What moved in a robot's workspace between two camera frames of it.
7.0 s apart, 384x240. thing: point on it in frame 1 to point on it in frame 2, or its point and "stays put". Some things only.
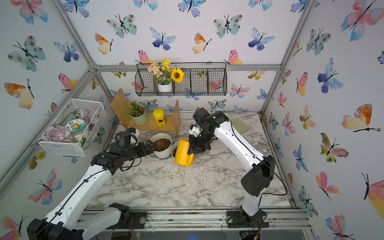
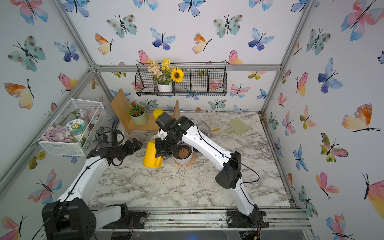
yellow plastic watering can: (182, 157) to (150, 159)
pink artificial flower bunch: (58, 133) stays put
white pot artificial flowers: (164, 74) stays put
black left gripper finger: (150, 150) to (136, 148)
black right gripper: (194, 148) to (160, 152)
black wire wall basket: (200, 79) stays put
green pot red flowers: (139, 115) stays put
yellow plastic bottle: (159, 117) stays put
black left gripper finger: (150, 145) to (137, 144)
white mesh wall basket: (71, 132) stays put
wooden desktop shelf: (173, 123) stays put
